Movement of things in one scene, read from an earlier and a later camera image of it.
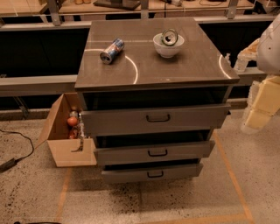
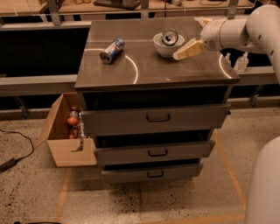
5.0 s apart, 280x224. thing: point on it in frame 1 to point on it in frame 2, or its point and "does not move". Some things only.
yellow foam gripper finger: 248,54 to 210,33
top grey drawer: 155,120 does not move
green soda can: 169,37 does not move
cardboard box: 57,135 does not move
